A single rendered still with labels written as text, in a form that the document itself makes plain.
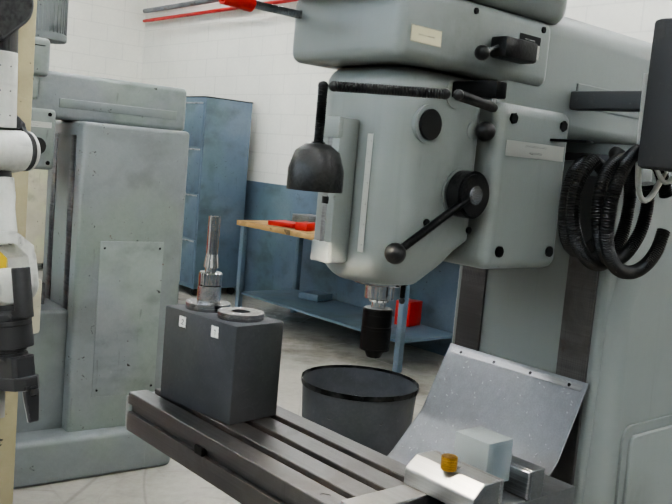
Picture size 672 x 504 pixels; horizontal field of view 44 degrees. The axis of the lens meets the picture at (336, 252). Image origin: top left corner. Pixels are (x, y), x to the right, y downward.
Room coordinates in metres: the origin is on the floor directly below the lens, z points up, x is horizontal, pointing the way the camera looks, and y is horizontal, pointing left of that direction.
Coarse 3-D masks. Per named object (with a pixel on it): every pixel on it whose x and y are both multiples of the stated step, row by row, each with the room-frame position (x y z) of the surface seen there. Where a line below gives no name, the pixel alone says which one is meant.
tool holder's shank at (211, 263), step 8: (216, 216) 1.65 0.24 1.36; (208, 224) 1.65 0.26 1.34; (216, 224) 1.65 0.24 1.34; (208, 232) 1.65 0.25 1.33; (216, 232) 1.65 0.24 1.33; (208, 240) 1.65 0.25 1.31; (216, 240) 1.65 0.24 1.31; (208, 248) 1.65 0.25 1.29; (216, 248) 1.65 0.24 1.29; (208, 256) 1.65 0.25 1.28; (216, 256) 1.65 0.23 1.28; (208, 264) 1.64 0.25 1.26; (216, 264) 1.65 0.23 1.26
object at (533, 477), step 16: (512, 464) 1.12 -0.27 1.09; (528, 464) 1.13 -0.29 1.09; (512, 480) 1.12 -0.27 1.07; (528, 480) 1.10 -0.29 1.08; (544, 480) 1.18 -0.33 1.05; (560, 480) 1.19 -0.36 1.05; (368, 496) 1.06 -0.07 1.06; (384, 496) 1.07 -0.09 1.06; (400, 496) 1.07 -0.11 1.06; (416, 496) 1.08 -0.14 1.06; (512, 496) 1.11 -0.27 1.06; (528, 496) 1.10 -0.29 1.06; (544, 496) 1.12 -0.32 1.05; (560, 496) 1.15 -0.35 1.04
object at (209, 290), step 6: (198, 276) 1.65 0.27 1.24; (198, 282) 1.65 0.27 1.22; (204, 282) 1.64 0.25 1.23; (210, 282) 1.64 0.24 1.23; (216, 282) 1.64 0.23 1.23; (198, 288) 1.65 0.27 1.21; (204, 288) 1.64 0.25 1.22; (210, 288) 1.64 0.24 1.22; (216, 288) 1.64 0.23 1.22; (198, 294) 1.64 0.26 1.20; (204, 294) 1.64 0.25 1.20; (210, 294) 1.64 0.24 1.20; (216, 294) 1.64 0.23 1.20; (198, 300) 1.64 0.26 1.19; (204, 300) 1.64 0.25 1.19; (210, 300) 1.64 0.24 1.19; (216, 300) 1.64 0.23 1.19
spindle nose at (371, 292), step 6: (366, 288) 1.29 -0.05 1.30; (372, 288) 1.28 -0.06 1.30; (378, 288) 1.28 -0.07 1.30; (384, 288) 1.28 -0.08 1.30; (390, 288) 1.28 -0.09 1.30; (366, 294) 1.29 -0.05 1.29; (372, 294) 1.28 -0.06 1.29; (378, 294) 1.28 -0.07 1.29; (384, 294) 1.28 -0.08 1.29; (390, 294) 1.28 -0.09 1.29; (378, 300) 1.28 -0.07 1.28; (384, 300) 1.28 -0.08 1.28; (390, 300) 1.28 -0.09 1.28
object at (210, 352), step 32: (192, 320) 1.59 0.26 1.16; (224, 320) 1.55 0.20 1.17; (256, 320) 1.56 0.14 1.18; (192, 352) 1.59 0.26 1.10; (224, 352) 1.53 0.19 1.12; (256, 352) 1.55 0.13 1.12; (192, 384) 1.58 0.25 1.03; (224, 384) 1.52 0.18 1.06; (256, 384) 1.55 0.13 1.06; (224, 416) 1.52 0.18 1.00; (256, 416) 1.56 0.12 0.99
